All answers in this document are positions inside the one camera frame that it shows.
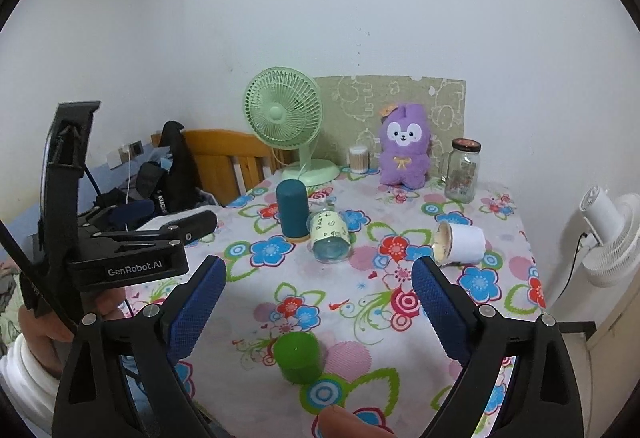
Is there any black strap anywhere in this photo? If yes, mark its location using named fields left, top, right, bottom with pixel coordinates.
left=0, top=217, right=78, bottom=336

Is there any wall socket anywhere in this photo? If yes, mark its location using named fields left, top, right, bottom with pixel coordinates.
left=107, top=142, right=144, bottom=170

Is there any green desk fan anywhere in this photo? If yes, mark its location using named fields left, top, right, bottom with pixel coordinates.
left=244, top=67, right=342, bottom=186

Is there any dark clothing pile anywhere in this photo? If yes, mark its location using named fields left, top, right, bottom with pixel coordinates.
left=94, top=187, right=167, bottom=231

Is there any green cup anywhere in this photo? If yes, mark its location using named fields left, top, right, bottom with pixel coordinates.
left=272, top=331, right=322, bottom=385

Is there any patterned green wall sheet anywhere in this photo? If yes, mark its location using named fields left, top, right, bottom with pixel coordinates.
left=312, top=75, right=467, bottom=170

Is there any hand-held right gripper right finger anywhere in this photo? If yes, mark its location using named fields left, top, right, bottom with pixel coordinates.
left=411, top=257, right=587, bottom=438

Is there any floral tablecloth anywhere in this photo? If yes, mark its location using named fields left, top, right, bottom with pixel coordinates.
left=115, top=165, right=548, bottom=438

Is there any person's left forearm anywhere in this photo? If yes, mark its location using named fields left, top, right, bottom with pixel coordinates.
left=0, top=333, right=66, bottom=438

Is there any glass jar with lid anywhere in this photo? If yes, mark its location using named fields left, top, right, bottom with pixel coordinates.
left=445, top=138, right=483, bottom=203

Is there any person's left hand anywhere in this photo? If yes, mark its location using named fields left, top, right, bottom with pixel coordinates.
left=17, top=287, right=127, bottom=376

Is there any purple plush toy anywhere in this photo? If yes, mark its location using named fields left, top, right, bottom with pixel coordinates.
left=378, top=103, right=435, bottom=187

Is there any teal cup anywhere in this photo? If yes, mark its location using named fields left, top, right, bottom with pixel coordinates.
left=276, top=179, right=310, bottom=244

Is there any person's right hand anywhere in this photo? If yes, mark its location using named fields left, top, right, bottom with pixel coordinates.
left=314, top=405, right=398, bottom=438

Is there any white cup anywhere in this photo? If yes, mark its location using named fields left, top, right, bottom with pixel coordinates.
left=434, top=220, right=487, bottom=267

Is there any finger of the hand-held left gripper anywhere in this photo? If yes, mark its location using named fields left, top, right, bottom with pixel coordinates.
left=97, top=210, right=219, bottom=251

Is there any glass cup with yellow label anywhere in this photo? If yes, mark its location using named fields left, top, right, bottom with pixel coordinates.
left=306, top=207, right=354, bottom=264

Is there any black fan cable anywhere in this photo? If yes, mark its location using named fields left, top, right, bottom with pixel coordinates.
left=574, top=230, right=589, bottom=270

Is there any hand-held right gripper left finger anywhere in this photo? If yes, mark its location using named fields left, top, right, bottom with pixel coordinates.
left=52, top=255, right=227, bottom=438

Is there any white clip fan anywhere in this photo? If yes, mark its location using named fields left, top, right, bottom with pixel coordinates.
left=579, top=185, right=640, bottom=289

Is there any black bag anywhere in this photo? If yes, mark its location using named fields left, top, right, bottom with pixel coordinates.
left=137, top=120, right=202, bottom=215

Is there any cotton swab container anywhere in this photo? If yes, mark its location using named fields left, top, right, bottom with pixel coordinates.
left=348, top=145, right=370, bottom=175

